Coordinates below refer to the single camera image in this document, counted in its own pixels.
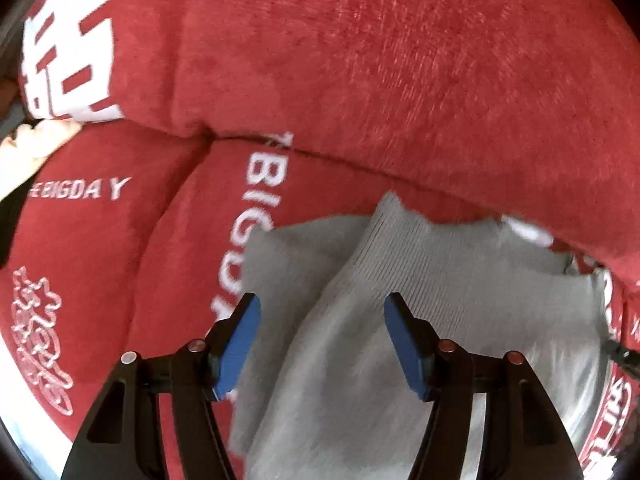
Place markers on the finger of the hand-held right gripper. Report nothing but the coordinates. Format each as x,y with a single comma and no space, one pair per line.
625,357

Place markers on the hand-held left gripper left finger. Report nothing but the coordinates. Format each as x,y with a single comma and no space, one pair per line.
237,350

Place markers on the grey knit sweater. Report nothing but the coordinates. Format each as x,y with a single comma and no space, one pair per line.
325,360

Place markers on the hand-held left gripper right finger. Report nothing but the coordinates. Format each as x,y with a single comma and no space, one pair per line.
407,355

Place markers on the red printed sofa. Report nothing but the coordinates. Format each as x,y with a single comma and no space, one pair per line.
400,85

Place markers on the black cloth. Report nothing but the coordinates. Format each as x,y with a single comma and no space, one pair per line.
12,225

